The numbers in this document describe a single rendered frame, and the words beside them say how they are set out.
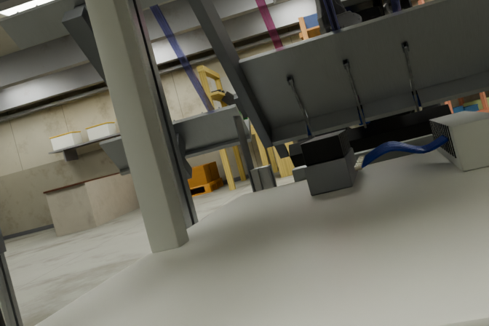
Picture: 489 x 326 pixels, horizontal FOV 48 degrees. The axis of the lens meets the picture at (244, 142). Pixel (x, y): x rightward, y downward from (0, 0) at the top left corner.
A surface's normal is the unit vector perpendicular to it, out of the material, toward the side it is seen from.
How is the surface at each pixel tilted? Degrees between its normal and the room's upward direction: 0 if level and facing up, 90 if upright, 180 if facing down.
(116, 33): 90
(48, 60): 90
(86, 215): 90
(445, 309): 0
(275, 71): 135
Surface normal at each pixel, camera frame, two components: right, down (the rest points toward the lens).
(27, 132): -0.18, 0.05
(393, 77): 0.01, 0.73
